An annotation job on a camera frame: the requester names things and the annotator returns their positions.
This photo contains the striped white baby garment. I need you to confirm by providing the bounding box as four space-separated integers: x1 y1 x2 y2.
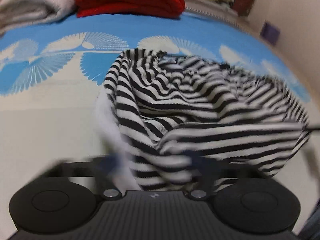
94 48 310 191

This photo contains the blue white patterned bedspread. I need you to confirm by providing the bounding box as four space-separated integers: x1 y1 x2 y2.
1 13 310 102

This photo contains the folded beige blanket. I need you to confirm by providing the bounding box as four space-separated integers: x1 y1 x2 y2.
1 0 75 34

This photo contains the purple wall socket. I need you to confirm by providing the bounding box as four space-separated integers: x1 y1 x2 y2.
260 22 280 46

